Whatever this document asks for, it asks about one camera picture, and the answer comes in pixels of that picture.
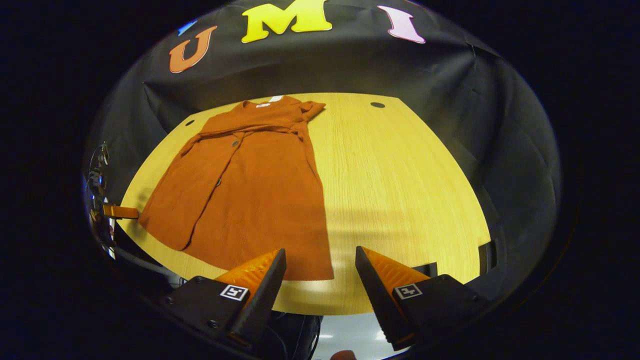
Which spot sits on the rust orange buttoned dress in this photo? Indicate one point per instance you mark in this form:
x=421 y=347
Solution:
x=250 y=200

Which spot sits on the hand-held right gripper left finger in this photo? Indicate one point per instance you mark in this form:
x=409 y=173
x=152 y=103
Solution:
x=265 y=295

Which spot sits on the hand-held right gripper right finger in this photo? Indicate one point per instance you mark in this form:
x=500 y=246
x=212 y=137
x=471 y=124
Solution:
x=375 y=295

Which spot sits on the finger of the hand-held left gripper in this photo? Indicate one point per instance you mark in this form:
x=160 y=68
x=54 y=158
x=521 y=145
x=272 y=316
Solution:
x=122 y=212

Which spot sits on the white tape strip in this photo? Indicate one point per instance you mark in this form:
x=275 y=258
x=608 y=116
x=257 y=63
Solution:
x=276 y=99

